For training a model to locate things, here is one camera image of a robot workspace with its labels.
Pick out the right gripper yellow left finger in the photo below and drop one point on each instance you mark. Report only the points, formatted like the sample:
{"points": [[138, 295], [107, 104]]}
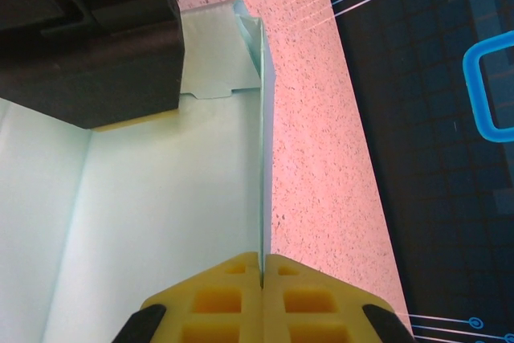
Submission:
{"points": [[217, 299]]}

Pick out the light blue paper box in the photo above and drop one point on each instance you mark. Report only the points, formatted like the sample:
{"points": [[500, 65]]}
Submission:
{"points": [[160, 198]]}

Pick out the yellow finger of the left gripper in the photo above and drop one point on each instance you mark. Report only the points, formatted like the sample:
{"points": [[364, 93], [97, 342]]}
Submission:
{"points": [[136, 122]]}

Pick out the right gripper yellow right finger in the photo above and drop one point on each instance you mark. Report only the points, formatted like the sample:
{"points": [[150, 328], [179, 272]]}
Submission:
{"points": [[305, 299]]}

